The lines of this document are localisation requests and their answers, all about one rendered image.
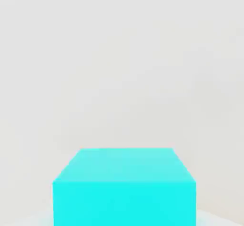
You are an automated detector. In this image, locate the small cyan cube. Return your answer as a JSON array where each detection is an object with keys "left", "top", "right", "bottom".
[{"left": 52, "top": 147, "right": 197, "bottom": 226}]

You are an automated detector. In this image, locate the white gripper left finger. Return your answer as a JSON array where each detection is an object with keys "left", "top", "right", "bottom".
[{"left": 22, "top": 212, "right": 54, "bottom": 226}]

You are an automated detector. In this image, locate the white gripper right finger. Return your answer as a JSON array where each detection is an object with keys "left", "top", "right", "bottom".
[{"left": 195, "top": 209, "right": 241, "bottom": 226}]

